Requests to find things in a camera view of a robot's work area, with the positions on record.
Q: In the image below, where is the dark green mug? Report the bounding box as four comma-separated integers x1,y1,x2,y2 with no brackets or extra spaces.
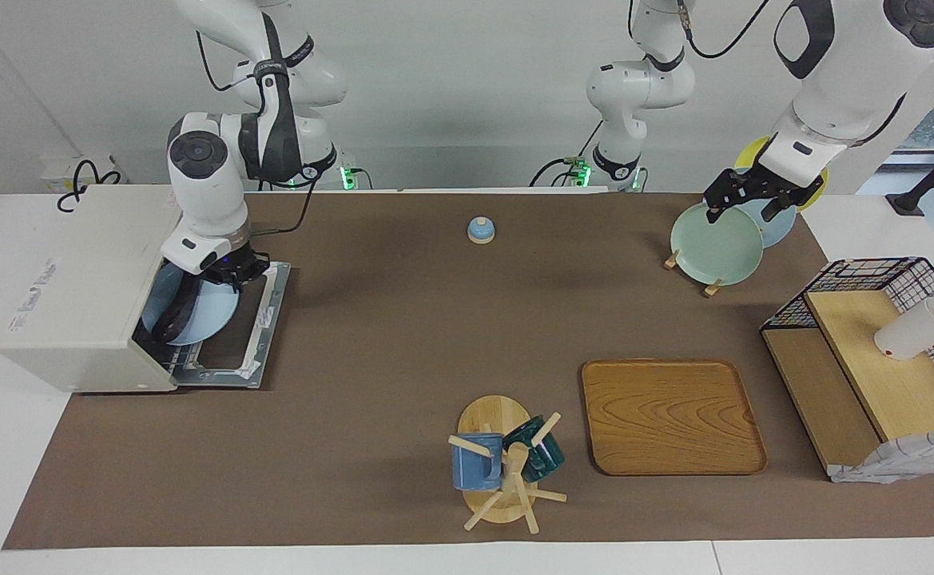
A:
503,415,566,483

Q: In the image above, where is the yellow racked plate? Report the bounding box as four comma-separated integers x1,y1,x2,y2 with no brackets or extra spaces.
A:
734,136,829,210

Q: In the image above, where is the white patterned cloth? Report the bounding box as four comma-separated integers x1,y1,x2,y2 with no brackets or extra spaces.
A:
829,430,934,485

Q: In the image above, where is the wooden plate rack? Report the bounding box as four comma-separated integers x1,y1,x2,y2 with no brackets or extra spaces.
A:
663,250,725,298

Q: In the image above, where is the wooden serving tray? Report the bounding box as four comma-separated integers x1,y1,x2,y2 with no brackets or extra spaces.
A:
581,359,769,477

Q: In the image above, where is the wooden stepped shelf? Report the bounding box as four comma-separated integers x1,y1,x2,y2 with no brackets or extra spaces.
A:
761,290,934,480

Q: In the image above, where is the white plastic cup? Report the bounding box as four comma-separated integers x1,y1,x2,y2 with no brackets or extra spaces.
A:
874,297,934,361

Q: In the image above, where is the white toaster oven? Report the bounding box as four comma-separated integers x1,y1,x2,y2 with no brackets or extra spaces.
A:
0,185,292,394

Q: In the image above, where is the black left base cable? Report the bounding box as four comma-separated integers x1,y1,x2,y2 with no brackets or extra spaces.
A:
531,120,605,188

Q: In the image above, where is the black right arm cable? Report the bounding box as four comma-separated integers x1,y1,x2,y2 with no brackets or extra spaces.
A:
195,32,313,237

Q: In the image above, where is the light blue racked plate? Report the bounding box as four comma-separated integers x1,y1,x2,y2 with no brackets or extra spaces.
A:
734,196,797,248

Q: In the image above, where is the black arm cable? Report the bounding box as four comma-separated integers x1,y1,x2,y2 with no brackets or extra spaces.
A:
195,32,313,237
678,0,767,55

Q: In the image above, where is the pale green racked plate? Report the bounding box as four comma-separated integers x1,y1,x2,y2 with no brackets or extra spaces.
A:
670,202,765,286

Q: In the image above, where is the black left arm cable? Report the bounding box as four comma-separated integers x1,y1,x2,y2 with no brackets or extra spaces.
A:
678,0,767,55

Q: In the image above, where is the wooden mug tree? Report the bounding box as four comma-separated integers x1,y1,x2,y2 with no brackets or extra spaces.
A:
447,395,568,534

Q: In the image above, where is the blue mug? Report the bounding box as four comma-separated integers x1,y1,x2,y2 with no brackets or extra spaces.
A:
451,433,505,491

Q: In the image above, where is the brown table mat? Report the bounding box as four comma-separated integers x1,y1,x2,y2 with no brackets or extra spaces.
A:
2,192,934,550

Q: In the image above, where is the black coiled oven cable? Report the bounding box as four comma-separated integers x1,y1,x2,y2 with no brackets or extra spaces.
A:
57,160,122,212

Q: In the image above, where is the black wire basket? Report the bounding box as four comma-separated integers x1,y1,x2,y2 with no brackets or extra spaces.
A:
761,257,934,424

